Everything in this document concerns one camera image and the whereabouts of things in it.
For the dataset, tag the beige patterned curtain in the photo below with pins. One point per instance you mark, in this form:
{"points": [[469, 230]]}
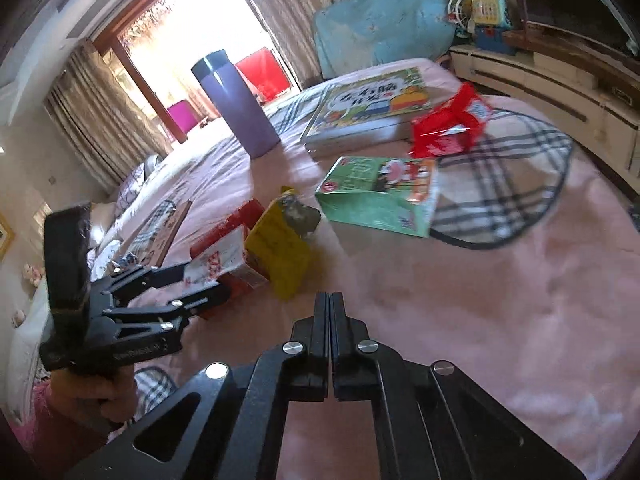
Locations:
{"points": [[100, 120], [300, 10]]}

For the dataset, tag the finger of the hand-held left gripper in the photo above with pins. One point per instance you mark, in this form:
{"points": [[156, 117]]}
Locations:
{"points": [[150, 276], [195, 305]]}

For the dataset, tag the plaid mat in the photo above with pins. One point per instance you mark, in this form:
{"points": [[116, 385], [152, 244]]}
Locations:
{"points": [[150, 230], [152, 385], [500, 175]]}

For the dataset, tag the yellow foam fruit net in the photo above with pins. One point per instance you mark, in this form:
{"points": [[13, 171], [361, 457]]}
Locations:
{"points": [[280, 260]]}

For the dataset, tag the light blue quilt bag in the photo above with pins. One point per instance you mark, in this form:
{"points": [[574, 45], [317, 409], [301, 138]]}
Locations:
{"points": [[380, 25]]}

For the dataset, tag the grey crumpled wrapper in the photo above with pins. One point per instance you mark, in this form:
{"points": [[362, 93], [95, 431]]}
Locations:
{"points": [[300, 217]]}

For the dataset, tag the children's picture book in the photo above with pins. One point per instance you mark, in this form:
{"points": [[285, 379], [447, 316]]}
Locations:
{"points": [[370, 102]]}

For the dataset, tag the red white carton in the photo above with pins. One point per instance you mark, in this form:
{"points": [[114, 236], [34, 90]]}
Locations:
{"points": [[225, 260]]}

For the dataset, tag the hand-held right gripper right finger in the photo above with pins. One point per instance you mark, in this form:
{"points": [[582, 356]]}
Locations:
{"points": [[347, 345]]}

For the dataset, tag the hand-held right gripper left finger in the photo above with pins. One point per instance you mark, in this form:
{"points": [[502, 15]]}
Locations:
{"points": [[315, 340]]}

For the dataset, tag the pink blanket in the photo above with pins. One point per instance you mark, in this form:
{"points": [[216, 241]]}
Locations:
{"points": [[500, 335]]}

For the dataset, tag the magenta box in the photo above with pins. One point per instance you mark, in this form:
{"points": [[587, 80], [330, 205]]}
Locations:
{"points": [[185, 120]]}

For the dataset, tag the small stuffed toy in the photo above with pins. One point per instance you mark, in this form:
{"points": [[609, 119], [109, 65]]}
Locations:
{"points": [[32, 276], [19, 318]]}

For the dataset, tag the person's left hand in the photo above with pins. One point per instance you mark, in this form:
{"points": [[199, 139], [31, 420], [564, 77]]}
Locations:
{"points": [[85, 395]]}

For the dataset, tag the patterned pillow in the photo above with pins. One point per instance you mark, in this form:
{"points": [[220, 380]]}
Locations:
{"points": [[140, 185]]}

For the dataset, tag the white tv cabinet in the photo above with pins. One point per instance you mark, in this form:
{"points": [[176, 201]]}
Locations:
{"points": [[550, 80]]}

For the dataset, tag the green cartoon carton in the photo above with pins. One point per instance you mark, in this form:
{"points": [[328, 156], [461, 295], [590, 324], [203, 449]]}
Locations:
{"points": [[370, 210]]}

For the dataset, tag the red flat packet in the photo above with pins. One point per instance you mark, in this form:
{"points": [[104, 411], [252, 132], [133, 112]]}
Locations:
{"points": [[245, 215]]}

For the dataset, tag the red snack wrapper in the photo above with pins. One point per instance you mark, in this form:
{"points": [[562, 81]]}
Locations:
{"points": [[440, 135]]}

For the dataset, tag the blue toy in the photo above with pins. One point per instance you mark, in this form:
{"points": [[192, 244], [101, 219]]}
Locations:
{"points": [[492, 39]]}

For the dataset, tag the purple thermos bottle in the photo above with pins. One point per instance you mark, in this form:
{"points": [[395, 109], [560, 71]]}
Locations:
{"points": [[235, 105]]}

